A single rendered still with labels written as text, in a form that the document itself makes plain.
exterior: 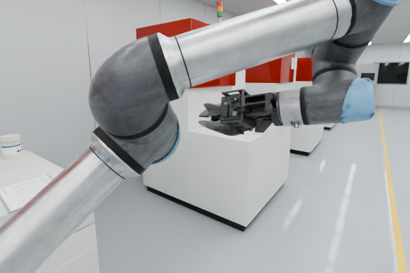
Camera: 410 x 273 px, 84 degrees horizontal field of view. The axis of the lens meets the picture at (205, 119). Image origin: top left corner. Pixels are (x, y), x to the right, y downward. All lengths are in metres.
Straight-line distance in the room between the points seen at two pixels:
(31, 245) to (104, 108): 0.23
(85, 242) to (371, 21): 0.97
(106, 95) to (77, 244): 0.70
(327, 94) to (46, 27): 2.90
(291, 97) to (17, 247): 0.49
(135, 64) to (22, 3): 2.79
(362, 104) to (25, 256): 0.56
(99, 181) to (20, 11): 2.72
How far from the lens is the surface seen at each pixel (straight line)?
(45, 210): 0.44
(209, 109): 0.57
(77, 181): 0.42
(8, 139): 1.32
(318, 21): 0.37
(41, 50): 3.03
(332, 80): 0.46
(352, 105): 0.45
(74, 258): 0.98
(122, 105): 0.32
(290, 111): 0.46
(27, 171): 1.12
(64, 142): 3.14
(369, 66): 12.16
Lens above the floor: 1.32
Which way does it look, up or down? 10 degrees down
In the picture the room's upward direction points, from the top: straight up
